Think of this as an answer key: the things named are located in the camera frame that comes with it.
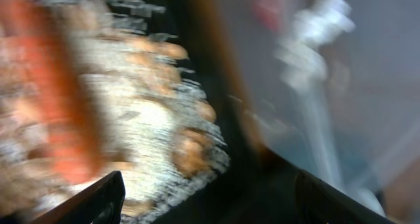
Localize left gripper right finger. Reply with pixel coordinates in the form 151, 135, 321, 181
294, 170, 394, 224

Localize white tissue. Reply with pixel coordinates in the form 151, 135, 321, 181
275, 0, 355, 94

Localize red snack wrapper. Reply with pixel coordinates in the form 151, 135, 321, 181
250, 0, 284, 34

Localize clear plastic bin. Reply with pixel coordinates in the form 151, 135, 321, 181
216, 0, 419, 223

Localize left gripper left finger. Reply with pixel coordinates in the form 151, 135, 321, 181
31, 171, 125, 224

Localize food scraps with rice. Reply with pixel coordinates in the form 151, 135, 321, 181
1, 0, 209, 223

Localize black rectangular tray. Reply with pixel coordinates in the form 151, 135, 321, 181
68, 0, 329, 224

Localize orange carrot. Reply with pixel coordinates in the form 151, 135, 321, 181
16, 24, 102, 184

